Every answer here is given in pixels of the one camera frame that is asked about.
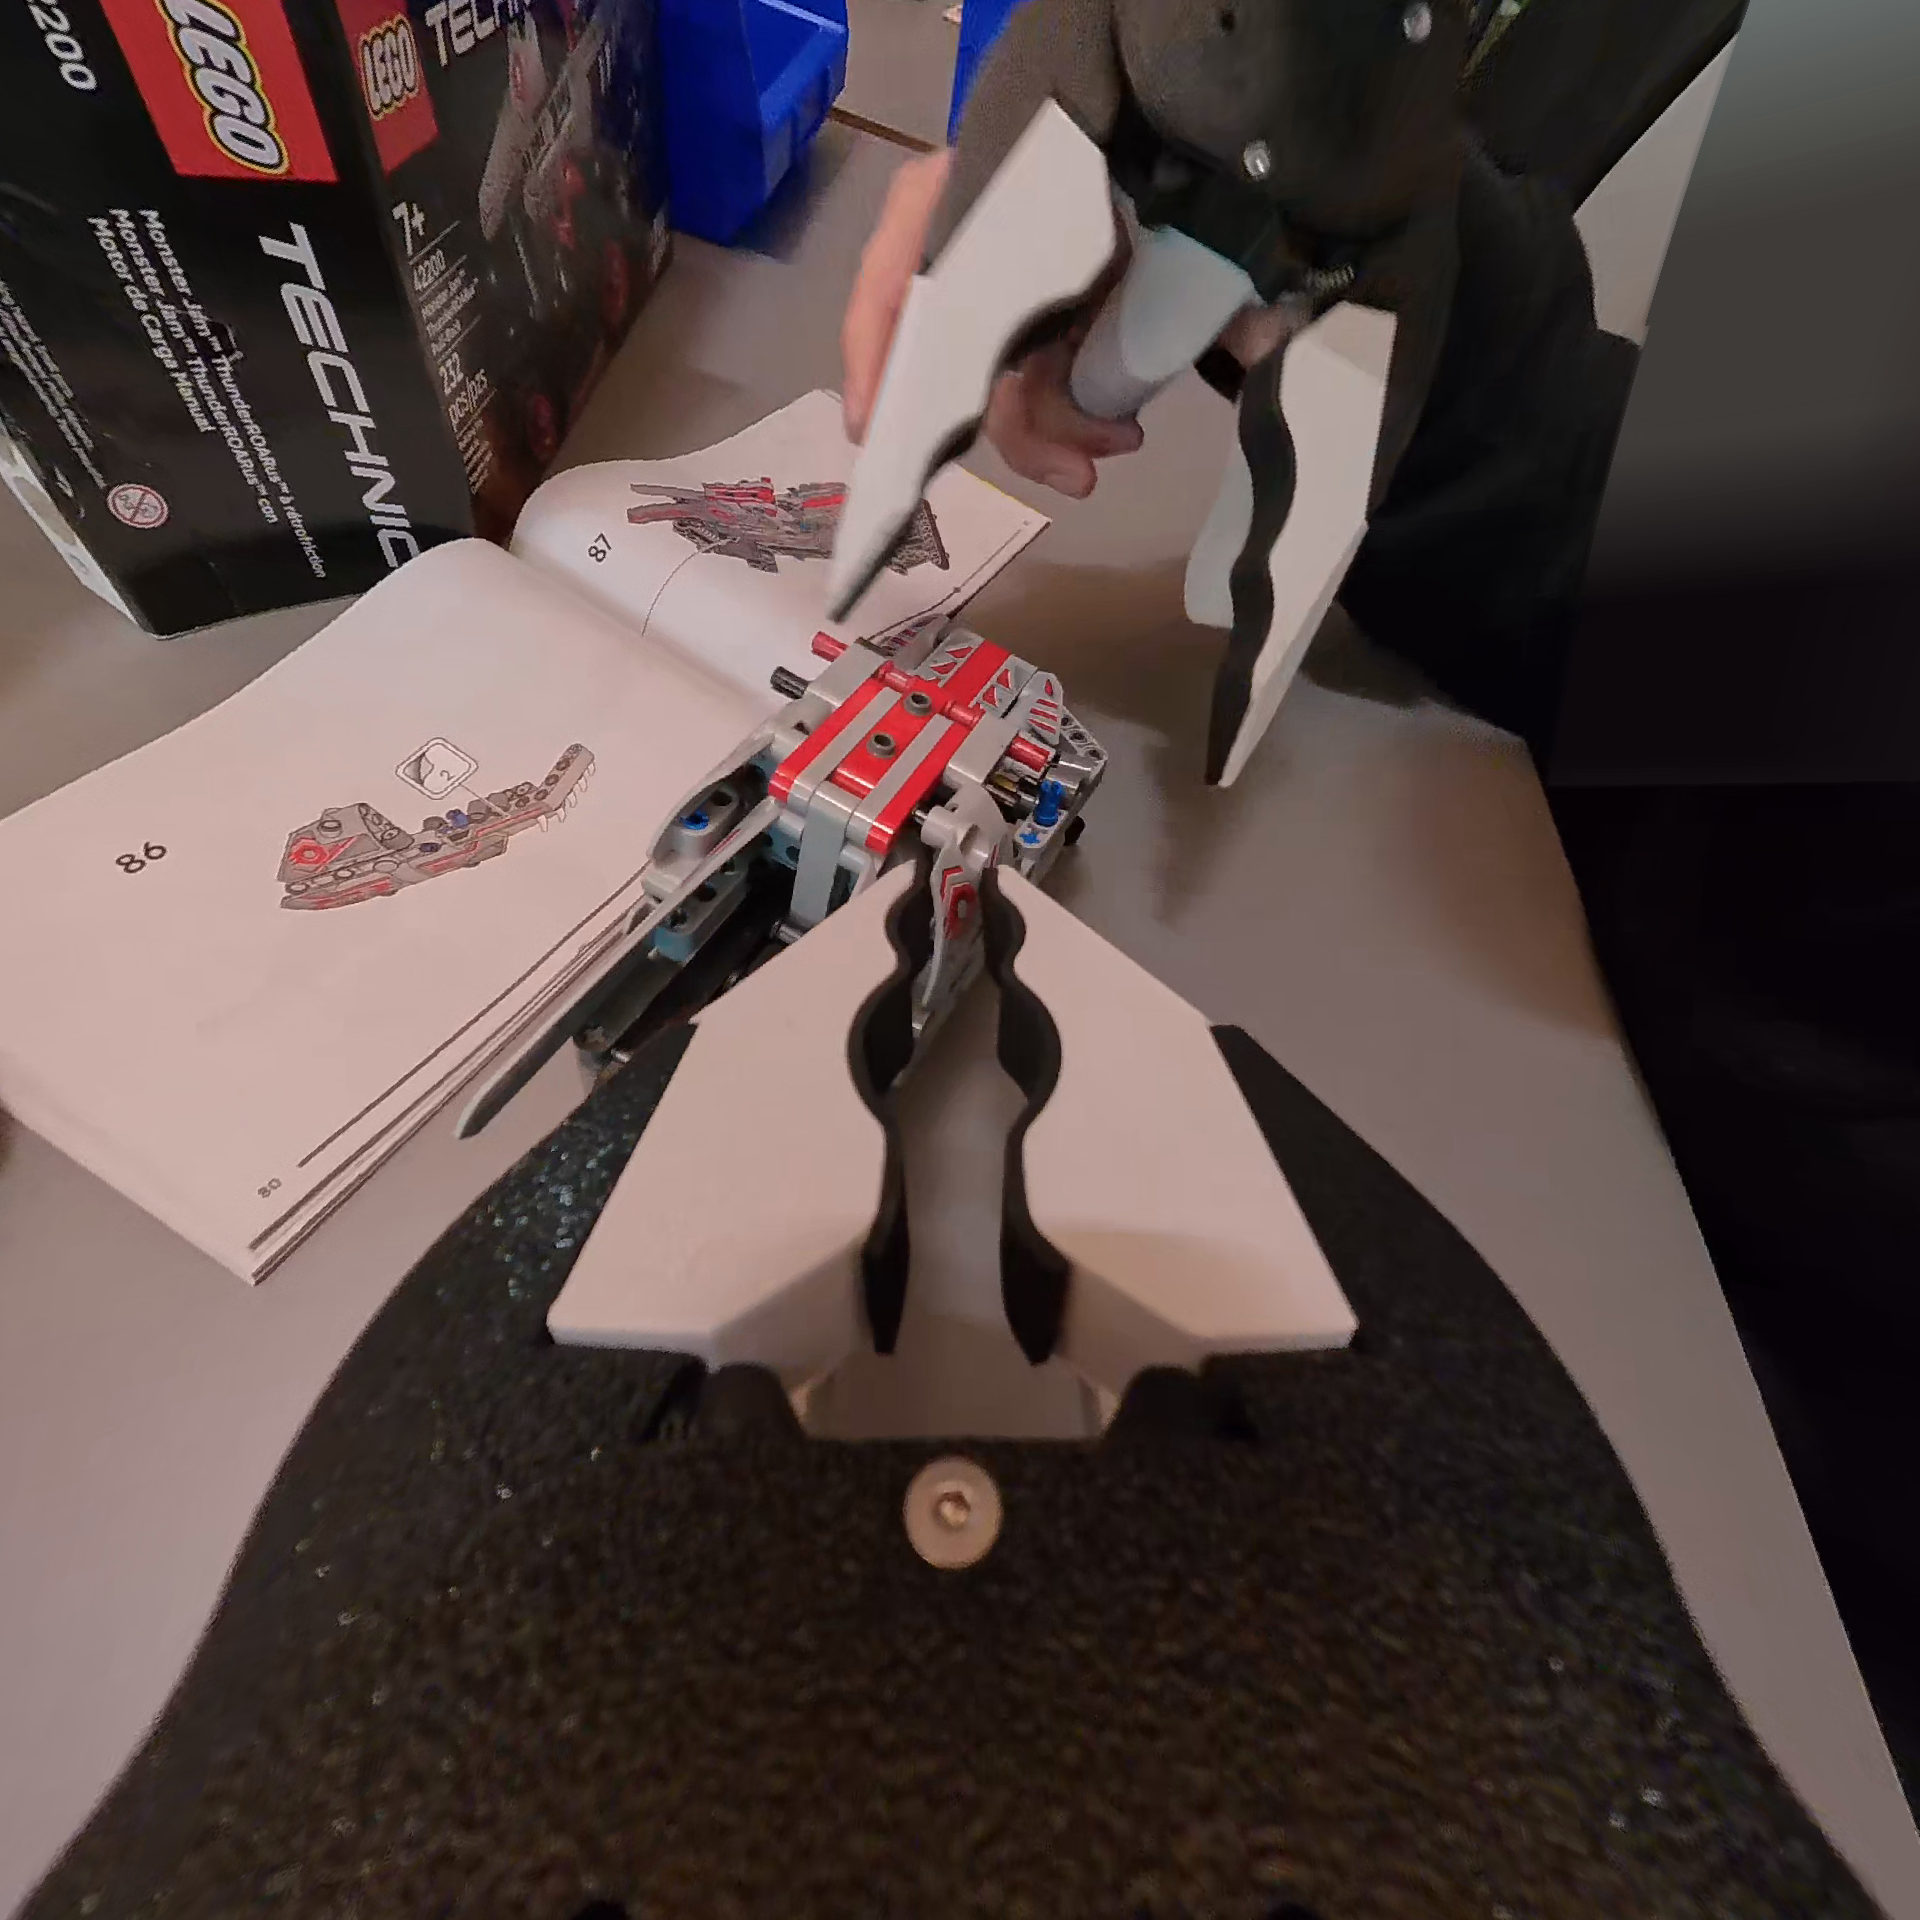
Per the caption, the white instruction booklet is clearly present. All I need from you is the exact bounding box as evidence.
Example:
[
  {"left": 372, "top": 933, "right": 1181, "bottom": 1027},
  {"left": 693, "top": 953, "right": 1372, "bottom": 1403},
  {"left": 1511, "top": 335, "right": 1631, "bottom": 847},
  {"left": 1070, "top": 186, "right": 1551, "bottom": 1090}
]
[{"left": 0, "top": 392, "right": 1050, "bottom": 1290}]

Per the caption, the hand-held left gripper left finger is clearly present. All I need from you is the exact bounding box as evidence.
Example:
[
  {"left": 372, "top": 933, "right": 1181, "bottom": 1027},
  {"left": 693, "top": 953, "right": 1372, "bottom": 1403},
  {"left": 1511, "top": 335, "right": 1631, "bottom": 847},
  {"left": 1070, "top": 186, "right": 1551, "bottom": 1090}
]
[{"left": 544, "top": 865, "right": 928, "bottom": 1438}]

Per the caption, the black toy set box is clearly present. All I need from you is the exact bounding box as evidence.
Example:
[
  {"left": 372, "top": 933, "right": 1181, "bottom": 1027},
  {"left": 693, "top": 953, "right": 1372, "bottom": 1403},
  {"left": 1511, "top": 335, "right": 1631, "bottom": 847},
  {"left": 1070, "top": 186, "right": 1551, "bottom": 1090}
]
[{"left": 0, "top": 0, "right": 673, "bottom": 641}]

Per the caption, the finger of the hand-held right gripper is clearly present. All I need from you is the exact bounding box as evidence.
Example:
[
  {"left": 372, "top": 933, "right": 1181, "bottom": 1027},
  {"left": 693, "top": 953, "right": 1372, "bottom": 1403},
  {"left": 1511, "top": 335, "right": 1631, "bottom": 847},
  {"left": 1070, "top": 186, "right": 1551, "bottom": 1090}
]
[
  {"left": 1181, "top": 305, "right": 1397, "bottom": 793},
  {"left": 824, "top": 94, "right": 1122, "bottom": 627}
]

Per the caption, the person's right hand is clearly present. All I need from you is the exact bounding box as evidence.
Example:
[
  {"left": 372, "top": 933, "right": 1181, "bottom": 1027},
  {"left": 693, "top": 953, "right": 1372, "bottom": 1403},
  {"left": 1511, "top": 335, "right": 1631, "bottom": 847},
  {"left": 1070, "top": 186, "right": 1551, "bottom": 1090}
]
[{"left": 838, "top": 147, "right": 1145, "bottom": 501}]

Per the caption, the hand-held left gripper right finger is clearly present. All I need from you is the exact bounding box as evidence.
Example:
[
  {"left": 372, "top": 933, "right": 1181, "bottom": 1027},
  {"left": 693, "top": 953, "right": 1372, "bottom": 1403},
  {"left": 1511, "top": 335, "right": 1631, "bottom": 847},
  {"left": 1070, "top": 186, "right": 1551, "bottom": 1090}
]
[{"left": 988, "top": 865, "right": 1361, "bottom": 1431}]

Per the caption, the person's black clothing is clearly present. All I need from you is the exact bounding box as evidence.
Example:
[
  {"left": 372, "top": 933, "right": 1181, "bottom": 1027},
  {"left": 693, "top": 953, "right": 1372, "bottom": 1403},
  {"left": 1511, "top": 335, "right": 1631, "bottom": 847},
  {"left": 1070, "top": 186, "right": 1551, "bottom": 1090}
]
[{"left": 1529, "top": 781, "right": 1920, "bottom": 1638}]

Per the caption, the person's right forearm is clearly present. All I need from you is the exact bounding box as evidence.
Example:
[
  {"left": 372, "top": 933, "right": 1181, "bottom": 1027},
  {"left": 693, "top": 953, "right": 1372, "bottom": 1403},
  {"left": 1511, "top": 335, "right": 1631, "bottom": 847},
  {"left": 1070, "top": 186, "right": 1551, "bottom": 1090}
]
[{"left": 1328, "top": 151, "right": 1644, "bottom": 745}]

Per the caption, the toy brick truck model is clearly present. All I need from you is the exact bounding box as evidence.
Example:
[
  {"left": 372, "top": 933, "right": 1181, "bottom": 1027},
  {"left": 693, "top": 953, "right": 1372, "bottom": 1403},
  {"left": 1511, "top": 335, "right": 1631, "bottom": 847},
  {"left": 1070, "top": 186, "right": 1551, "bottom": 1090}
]
[{"left": 456, "top": 615, "right": 1119, "bottom": 1144}]

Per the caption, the blue plastic bin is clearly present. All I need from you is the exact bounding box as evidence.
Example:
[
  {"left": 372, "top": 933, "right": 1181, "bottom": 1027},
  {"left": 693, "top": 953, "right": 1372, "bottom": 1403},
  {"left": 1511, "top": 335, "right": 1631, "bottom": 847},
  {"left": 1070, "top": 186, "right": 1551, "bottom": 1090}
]
[
  {"left": 944, "top": 0, "right": 1038, "bottom": 154},
  {"left": 650, "top": 0, "right": 848, "bottom": 255}
]

